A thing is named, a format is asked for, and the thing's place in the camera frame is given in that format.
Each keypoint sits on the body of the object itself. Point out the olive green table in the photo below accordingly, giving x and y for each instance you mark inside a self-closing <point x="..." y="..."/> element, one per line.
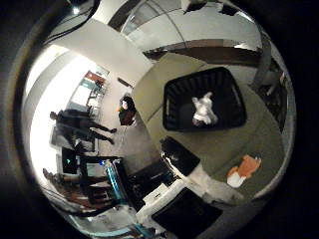
<point x="206" y="146"/>

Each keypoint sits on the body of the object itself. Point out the black monitor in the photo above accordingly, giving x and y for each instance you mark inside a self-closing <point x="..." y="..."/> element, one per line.
<point x="69" y="161"/>

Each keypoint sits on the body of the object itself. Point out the grey white pink plush bunny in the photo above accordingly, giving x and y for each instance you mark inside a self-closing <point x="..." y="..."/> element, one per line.
<point x="203" y="109"/>

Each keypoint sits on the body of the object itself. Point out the black equipment rack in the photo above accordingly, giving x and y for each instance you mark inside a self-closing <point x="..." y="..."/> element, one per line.
<point x="99" y="186"/>

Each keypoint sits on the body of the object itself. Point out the grey metal post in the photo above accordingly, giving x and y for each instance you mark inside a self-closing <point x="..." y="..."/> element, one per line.
<point x="265" y="59"/>

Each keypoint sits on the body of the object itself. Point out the person in dark clothes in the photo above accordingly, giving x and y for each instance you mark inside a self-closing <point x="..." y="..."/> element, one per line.
<point x="71" y="122"/>

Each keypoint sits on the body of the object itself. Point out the orange white plush fox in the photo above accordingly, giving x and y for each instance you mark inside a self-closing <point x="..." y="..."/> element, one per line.
<point x="247" y="166"/>

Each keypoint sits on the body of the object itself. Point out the black plastic basket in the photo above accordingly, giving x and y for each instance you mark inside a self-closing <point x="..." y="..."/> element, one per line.
<point x="176" y="93"/>

